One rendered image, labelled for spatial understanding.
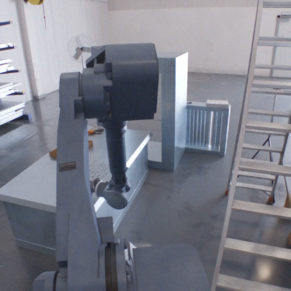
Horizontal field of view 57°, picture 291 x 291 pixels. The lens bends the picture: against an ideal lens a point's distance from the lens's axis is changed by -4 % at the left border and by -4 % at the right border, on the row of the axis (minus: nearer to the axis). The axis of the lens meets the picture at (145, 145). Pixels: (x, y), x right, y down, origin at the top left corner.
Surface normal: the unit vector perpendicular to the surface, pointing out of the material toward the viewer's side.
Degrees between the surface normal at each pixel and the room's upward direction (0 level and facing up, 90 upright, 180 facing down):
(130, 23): 90
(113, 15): 90
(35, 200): 0
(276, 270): 0
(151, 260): 0
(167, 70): 90
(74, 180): 42
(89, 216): 28
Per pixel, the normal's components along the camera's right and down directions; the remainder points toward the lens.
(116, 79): 0.12, 0.52
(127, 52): 0.04, -0.55
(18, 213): -0.30, 0.41
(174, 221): -0.03, -0.91
